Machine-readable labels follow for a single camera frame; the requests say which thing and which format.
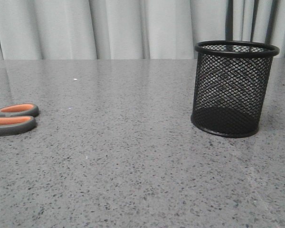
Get grey and orange scissors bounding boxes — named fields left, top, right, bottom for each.
left=0, top=104, right=39, bottom=136

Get black mesh pen bucket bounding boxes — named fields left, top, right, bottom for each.
left=191, top=40, right=279, bottom=138

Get black vertical pole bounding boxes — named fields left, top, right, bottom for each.
left=225, top=0, right=233, bottom=41

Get black slanted pole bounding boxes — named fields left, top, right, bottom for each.
left=265, top=0, right=278, bottom=44

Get light grey curtain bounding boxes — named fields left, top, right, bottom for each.
left=0, top=0, right=285, bottom=60

